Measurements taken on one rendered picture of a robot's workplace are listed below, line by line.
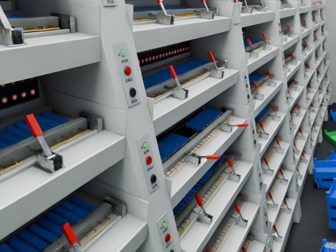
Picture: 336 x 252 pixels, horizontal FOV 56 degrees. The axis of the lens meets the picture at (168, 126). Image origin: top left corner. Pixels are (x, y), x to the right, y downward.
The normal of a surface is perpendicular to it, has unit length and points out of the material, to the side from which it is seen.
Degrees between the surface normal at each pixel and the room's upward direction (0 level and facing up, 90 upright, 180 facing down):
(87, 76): 90
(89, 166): 109
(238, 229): 19
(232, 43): 90
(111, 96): 90
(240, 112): 90
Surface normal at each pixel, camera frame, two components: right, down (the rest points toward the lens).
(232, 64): -0.49, 0.33
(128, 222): 0.07, -0.91
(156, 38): 0.87, 0.26
